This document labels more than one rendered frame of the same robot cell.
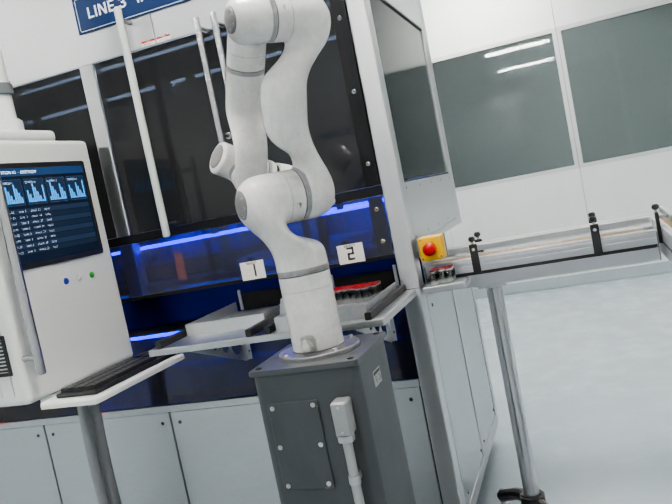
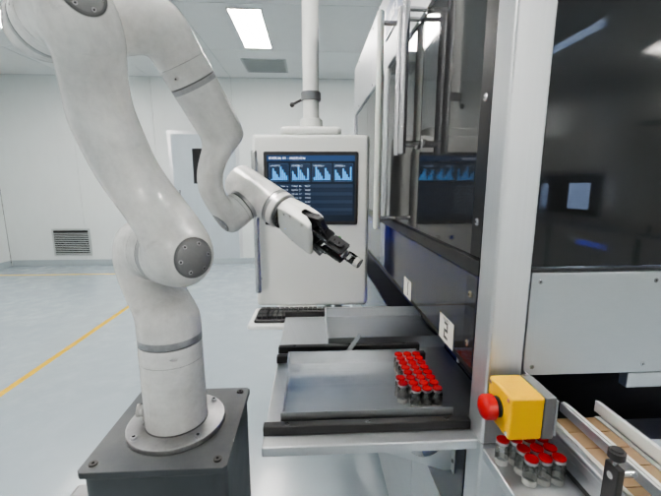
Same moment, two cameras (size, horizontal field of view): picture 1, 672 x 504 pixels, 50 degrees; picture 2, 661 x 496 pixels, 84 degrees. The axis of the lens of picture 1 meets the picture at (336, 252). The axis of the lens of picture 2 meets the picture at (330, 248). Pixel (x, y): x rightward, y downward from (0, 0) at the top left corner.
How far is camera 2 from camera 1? 1.83 m
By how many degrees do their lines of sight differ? 67
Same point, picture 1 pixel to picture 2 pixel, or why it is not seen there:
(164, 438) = not seen: hidden behind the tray
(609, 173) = not seen: outside the picture
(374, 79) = (506, 74)
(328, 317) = (147, 402)
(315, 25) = (34, 20)
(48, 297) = (291, 246)
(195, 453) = not seen: hidden behind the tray
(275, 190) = (118, 242)
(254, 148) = (201, 182)
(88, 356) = (317, 291)
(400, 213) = (486, 320)
